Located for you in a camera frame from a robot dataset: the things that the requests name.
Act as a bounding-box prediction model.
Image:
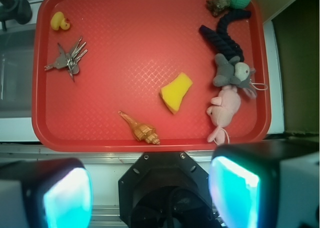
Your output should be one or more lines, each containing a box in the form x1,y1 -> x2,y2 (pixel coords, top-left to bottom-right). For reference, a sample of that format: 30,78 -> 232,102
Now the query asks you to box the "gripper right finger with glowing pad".
208,139 -> 320,228

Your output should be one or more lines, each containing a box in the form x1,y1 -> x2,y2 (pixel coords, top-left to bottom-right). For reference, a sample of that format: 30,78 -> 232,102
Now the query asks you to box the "grey plush bunny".
212,53 -> 268,97

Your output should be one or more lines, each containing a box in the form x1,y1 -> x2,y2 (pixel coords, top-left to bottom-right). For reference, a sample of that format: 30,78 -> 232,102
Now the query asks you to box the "dark blue rope toy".
199,9 -> 252,62

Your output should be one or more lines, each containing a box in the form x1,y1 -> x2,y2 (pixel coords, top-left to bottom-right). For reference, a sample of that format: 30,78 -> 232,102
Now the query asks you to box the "bunch of metal keys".
44,36 -> 88,82

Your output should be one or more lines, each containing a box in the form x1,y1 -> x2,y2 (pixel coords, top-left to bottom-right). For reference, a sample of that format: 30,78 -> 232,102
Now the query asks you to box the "black clamp knob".
0,0 -> 33,32

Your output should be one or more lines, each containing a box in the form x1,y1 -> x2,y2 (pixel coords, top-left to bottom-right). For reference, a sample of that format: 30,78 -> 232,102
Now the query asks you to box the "yellow rubber duck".
50,11 -> 71,31

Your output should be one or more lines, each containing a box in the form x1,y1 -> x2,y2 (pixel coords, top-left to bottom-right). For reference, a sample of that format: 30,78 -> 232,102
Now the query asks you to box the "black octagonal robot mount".
118,152 -> 222,228

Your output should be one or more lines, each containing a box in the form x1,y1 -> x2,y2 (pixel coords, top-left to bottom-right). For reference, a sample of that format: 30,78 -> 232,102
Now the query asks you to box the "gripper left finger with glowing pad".
0,158 -> 93,228

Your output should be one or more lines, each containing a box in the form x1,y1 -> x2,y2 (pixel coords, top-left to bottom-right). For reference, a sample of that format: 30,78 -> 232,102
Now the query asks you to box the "brown rock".
206,0 -> 231,17

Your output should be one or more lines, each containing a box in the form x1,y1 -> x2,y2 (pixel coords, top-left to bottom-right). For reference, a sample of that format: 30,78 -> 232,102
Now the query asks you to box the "yellow sponge piece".
160,72 -> 193,114

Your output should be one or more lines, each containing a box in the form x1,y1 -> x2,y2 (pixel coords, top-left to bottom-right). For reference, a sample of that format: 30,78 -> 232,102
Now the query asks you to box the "red plastic tray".
31,0 -> 272,153

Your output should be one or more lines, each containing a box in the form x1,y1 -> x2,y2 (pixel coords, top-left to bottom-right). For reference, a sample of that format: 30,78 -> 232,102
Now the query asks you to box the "orange spiral seashell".
118,110 -> 161,146

